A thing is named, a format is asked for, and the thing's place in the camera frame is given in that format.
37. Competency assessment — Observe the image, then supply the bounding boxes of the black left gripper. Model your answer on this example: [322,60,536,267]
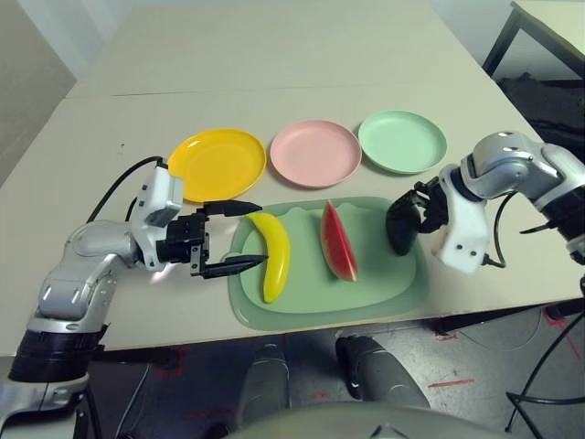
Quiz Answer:
[157,199,268,280]

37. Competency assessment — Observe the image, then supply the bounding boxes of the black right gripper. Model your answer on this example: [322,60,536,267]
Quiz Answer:
[390,177,452,235]

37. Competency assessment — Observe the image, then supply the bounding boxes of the dark green toy avocado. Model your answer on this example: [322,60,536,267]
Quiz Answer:
[386,200,420,256]

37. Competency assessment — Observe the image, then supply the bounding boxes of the yellow toy banana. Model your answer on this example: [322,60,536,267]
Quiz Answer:
[246,212,292,305]

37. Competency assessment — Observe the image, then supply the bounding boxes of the red toy watermelon slice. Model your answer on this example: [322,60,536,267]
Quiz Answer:
[319,199,359,282]

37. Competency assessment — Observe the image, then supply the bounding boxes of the mint green plastic plate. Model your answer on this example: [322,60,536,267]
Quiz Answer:
[357,110,448,176]

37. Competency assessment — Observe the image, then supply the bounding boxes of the yellow plastic plate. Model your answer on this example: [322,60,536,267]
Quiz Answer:
[167,129,267,204]

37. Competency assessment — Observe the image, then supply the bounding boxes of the green cutting board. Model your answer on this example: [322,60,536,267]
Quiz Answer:
[227,196,431,331]

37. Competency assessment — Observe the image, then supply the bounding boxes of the pink plastic plate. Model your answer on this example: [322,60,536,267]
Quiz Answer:
[270,119,363,189]

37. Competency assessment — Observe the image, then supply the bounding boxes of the black table base bar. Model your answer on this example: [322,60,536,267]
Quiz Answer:
[90,346,179,370]
[431,305,585,335]

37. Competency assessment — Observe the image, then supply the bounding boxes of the grey robot left leg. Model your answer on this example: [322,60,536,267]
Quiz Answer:
[237,343,292,426]

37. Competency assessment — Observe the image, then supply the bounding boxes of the grey robot leg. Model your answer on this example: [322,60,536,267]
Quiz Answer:
[237,343,292,426]
[335,333,431,411]

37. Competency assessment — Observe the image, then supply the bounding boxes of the grey robot right leg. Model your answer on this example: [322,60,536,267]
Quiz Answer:
[335,333,431,411]

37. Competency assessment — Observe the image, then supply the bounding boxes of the black fabric heap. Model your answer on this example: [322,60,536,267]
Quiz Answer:
[495,71,585,138]

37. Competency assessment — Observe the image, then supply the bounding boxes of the grey robot torso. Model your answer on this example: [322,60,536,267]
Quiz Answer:
[228,402,504,439]

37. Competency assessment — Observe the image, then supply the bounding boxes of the beige side table black legs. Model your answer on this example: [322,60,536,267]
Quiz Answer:
[482,0,585,79]

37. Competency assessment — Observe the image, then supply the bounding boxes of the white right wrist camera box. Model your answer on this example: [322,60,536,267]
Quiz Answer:
[431,166,489,275]

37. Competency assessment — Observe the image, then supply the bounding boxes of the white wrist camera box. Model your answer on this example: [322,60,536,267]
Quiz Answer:
[129,164,185,273]
[431,166,489,275]

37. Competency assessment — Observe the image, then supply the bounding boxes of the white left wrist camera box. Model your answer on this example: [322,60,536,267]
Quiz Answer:
[129,164,185,273]

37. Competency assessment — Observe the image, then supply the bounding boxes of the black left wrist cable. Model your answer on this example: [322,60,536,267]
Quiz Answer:
[85,156,166,225]

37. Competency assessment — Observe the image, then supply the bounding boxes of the long black hanging cable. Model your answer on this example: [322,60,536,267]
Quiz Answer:
[505,273,585,432]

